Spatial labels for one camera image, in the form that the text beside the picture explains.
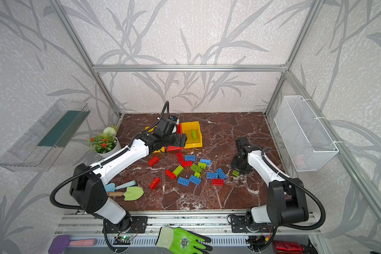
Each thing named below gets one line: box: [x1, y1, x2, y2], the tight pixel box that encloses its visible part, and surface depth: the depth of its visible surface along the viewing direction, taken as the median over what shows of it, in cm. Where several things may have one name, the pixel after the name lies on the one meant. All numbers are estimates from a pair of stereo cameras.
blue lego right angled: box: [215, 167, 227, 180], surface depth 91 cm
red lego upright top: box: [176, 151, 185, 163], surface depth 97 cm
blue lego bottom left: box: [177, 176, 190, 187], surface depth 88 cm
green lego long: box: [172, 164, 185, 178], surface depth 92 cm
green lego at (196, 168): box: [190, 163, 203, 174], surface depth 93 cm
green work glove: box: [155, 226, 213, 254], surface depth 70 cm
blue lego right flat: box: [206, 171, 219, 180], surface depth 91 cm
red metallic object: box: [273, 240, 305, 254], surface depth 68 cm
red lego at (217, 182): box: [211, 178, 224, 187], surface depth 88 cm
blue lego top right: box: [199, 158, 212, 166], surface depth 95 cm
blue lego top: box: [184, 155, 197, 162], surface depth 98 cm
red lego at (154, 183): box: [149, 176, 161, 190], surface depth 87 cm
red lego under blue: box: [181, 160, 194, 168], surface depth 95 cm
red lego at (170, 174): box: [165, 169, 177, 180], surface depth 90 cm
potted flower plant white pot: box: [86, 126, 122, 158], surface depth 90 cm
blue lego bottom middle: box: [189, 174, 202, 186], surface depth 88 cm
